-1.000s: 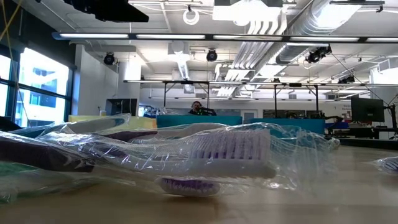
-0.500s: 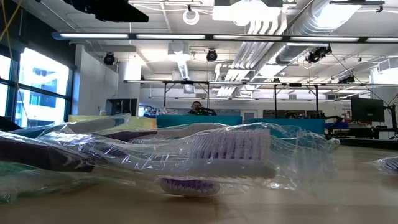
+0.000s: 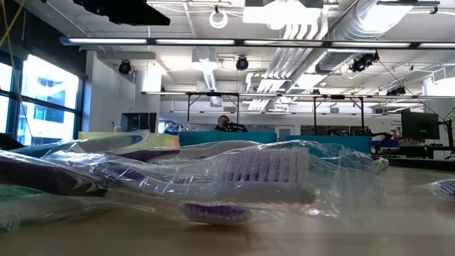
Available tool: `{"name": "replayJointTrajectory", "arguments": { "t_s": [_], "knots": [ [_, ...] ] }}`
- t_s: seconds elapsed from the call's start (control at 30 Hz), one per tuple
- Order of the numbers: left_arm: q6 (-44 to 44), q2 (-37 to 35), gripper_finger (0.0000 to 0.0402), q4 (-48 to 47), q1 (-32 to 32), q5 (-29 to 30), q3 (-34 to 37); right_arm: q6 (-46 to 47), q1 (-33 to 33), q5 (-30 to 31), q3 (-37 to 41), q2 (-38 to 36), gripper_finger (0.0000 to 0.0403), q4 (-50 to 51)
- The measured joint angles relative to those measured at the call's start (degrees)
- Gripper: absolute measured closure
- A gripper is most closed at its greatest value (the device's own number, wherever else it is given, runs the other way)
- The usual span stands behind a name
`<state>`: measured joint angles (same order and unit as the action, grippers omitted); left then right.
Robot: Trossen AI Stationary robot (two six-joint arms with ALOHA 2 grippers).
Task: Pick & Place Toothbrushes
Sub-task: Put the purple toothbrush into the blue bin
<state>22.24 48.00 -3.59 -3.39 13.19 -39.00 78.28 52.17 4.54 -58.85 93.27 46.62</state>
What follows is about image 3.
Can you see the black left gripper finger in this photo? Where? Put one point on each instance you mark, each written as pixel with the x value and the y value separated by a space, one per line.
pixel 142 16

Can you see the long ceiling light bar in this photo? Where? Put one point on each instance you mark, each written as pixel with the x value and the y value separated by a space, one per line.
pixel 106 41
pixel 163 93

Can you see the black computer monitor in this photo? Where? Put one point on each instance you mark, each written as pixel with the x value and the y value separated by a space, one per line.
pixel 419 125
pixel 138 122

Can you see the yellow cup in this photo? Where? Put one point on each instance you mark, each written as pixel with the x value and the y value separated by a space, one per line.
pixel 117 129

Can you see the yellow plastic bin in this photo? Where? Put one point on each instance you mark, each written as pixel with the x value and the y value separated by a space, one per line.
pixel 160 140

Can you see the person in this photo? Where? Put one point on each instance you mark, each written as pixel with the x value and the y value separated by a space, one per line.
pixel 224 124

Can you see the small teal plastic bin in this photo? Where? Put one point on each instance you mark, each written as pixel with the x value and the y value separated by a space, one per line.
pixel 227 138

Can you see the white ceiling pipe bundle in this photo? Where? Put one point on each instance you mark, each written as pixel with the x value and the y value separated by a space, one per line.
pixel 284 64

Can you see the green wrapped toothbrush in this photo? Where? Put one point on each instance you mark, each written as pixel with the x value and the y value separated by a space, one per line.
pixel 17 195

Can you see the black ceiling track light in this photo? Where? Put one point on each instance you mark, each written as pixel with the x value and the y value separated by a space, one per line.
pixel 362 63

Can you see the large blue plastic bin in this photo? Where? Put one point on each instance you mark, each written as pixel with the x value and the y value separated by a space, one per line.
pixel 337 142

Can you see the black ceiling camera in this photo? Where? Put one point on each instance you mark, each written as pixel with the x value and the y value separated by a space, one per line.
pixel 242 64
pixel 124 67

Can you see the white ventilation duct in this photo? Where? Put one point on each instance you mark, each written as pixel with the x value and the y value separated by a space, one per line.
pixel 209 76

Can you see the black workstation frame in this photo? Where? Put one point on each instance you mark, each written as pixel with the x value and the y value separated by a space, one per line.
pixel 315 113
pixel 213 94

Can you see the dark window frame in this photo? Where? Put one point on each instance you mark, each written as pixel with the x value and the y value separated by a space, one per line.
pixel 16 99

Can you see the silver ventilation duct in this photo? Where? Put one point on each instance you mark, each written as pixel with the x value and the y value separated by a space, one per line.
pixel 355 32

